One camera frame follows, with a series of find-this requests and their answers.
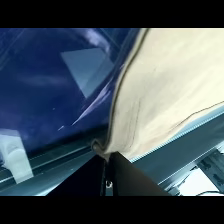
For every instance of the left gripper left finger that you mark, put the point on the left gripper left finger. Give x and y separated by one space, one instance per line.
83 180

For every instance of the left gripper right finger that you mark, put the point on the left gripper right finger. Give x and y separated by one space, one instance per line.
133 180

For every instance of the tan garment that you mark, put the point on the tan garment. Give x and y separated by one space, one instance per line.
166 83

